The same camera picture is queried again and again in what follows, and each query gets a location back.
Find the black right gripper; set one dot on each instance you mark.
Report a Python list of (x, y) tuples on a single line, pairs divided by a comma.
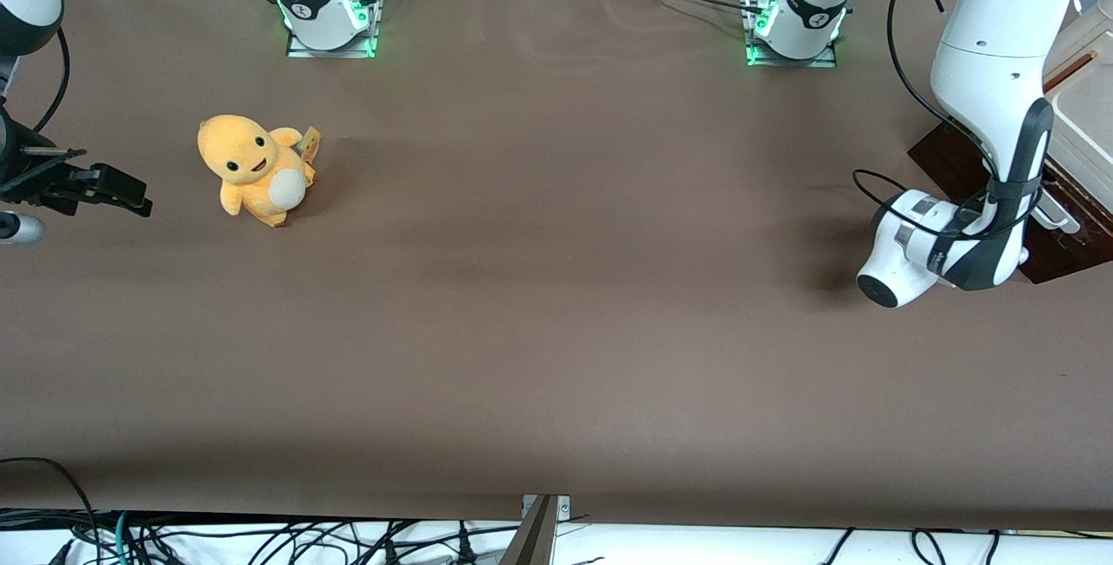
[(19, 167)]

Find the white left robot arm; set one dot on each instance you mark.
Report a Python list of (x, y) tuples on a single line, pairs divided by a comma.
[(991, 43)]

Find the cream plastic drawer cabinet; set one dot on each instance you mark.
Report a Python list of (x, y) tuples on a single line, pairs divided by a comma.
[(1087, 113)]

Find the dark wooden drawer front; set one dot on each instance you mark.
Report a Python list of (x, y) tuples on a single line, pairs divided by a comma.
[(1094, 200)]

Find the yellow plush toy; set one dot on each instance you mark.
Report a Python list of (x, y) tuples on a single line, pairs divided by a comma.
[(252, 165)]

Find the dark wooden base board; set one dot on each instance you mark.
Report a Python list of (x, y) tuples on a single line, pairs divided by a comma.
[(948, 156)]

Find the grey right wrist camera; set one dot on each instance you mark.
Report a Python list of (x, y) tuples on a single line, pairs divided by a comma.
[(17, 229)]

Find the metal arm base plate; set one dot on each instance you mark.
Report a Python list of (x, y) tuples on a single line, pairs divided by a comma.
[(330, 48), (787, 61)]

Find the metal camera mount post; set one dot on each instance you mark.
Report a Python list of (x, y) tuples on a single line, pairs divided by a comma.
[(535, 535)]

